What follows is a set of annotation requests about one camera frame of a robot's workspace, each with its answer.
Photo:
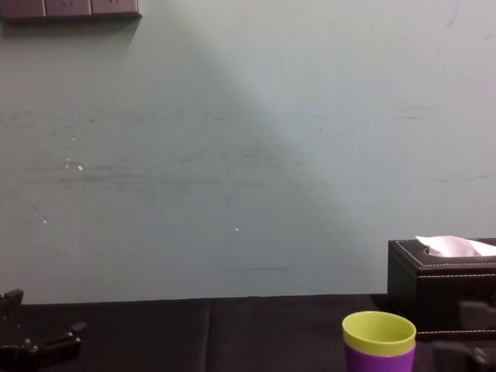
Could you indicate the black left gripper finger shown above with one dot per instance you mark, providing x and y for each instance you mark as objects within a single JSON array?
[
  {"x": 54, "y": 343},
  {"x": 11, "y": 302}
]

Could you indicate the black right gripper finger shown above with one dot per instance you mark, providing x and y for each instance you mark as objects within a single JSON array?
[
  {"x": 478, "y": 310},
  {"x": 451, "y": 348}
]

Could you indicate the black leather tissue box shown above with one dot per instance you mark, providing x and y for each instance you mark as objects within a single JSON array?
[{"x": 438, "y": 286}]

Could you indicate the white tissue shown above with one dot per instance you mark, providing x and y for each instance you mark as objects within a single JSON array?
[{"x": 449, "y": 246}]

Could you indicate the purple plastic cup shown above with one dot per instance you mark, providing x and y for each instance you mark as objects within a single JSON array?
[{"x": 377, "y": 362}]

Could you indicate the green plastic cup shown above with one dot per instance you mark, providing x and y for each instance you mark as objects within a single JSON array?
[{"x": 377, "y": 329}]

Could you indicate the black table cloth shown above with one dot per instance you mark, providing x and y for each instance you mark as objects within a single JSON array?
[{"x": 193, "y": 333}]

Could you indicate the grey wall socket panel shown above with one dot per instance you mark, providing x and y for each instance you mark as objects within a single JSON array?
[{"x": 69, "y": 7}]

